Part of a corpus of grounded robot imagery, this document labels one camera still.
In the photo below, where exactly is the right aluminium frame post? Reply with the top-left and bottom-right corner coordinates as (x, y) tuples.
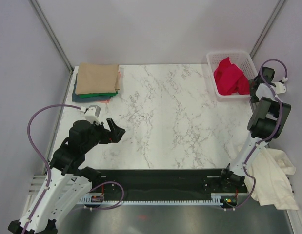
(250, 0), (288, 59)

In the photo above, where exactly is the left aluminium frame post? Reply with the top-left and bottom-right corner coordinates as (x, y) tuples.
(29, 0), (74, 74)

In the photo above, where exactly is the folded salmon pink t shirt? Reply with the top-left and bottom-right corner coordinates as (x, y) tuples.
(99, 71), (122, 104)

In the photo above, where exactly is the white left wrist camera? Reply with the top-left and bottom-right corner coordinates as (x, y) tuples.
(80, 105), (101, 125)

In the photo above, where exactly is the cream white t shirt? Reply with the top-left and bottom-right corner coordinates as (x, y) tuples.
(247, 148), (299, 210)

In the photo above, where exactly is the red t shirt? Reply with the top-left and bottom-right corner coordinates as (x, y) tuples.
(214, 57), (250, 96)

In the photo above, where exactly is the aluminium frame post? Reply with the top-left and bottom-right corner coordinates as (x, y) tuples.
(29, 0), (74, 74)
(250, 0), (288, 59)

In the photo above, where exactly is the folded blue grey t shirt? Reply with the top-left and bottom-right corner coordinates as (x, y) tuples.
(72, 79), (110, 103)

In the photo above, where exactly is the folded tan t shirt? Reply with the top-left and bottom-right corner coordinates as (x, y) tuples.
(76, 63), (120, 95)

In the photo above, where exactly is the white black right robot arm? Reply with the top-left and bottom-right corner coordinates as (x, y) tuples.
(218, 67), (291, 193)

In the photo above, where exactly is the white slotted cable duct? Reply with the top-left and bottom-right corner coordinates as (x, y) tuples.
(77, 195), (223, 206)

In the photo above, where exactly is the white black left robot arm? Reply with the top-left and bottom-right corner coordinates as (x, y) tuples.
(8, 118), (125, 234)

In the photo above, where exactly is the folded green t shirt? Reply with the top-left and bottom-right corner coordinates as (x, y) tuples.
(78, 91), (118, 98)

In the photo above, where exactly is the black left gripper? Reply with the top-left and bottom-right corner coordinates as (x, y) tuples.
(82, 117), (125, 153)

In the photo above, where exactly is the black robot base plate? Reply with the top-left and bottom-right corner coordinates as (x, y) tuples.
(80, 167), (247, 200)

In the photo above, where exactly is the white plastic laundry basket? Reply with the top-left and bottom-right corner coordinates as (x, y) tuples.
(206, 50), (258, 102)

